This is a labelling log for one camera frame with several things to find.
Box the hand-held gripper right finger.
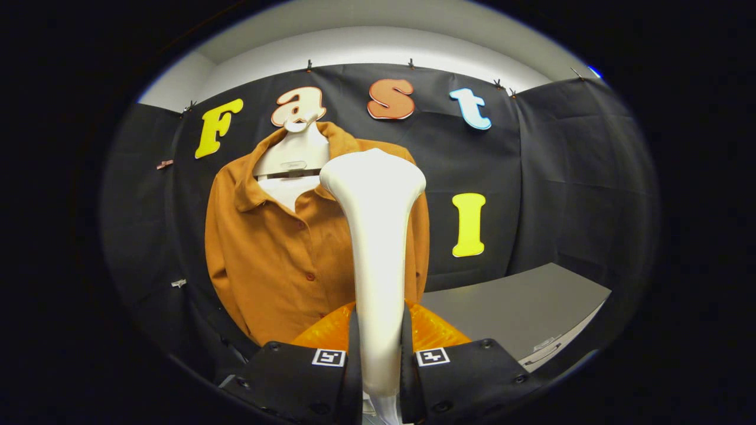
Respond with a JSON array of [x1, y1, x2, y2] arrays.
[[400, 301, 541, 425]]

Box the grey cabinet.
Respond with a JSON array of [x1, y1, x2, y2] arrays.
[[421, 263, 612, 374]]

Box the white garment steamer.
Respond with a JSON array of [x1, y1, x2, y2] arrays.
[[319, 148, 427, 425]]

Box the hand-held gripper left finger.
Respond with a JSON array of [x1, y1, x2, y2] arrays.
[[220, 302, 362, 425]]

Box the white mannequin torso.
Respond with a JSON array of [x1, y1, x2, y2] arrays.
[[253, 112, 330, 213]]

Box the orange button shirt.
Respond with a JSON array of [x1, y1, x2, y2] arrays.
[[204, 122, 431, 347]]

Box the row of black backdrop clips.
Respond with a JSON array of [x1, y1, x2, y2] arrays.
[[182, 58, 585, 116]]

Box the black backdrop cloth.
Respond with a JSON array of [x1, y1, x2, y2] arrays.
[[100, 63, 659, 384]]

